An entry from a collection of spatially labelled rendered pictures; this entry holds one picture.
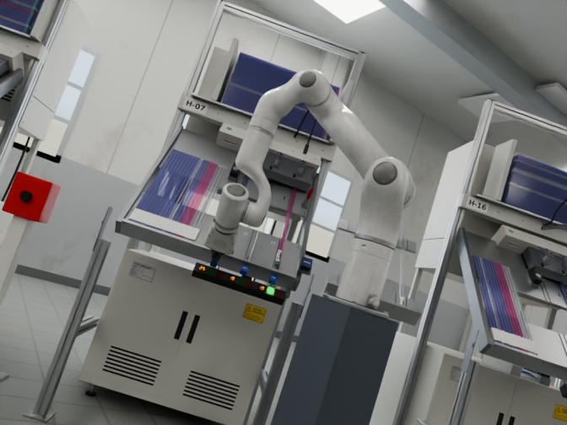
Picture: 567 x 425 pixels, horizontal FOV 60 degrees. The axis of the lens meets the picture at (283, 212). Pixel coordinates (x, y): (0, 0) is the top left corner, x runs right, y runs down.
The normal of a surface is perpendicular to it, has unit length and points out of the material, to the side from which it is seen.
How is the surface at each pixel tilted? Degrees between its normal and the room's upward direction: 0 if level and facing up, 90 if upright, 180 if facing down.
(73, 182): 90
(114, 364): 90
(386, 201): 128
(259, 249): 46
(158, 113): 90
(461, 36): 90
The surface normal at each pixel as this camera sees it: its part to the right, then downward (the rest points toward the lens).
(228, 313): 0.10, -0.09
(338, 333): -0.80, -0.33
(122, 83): 0.51, 0.06
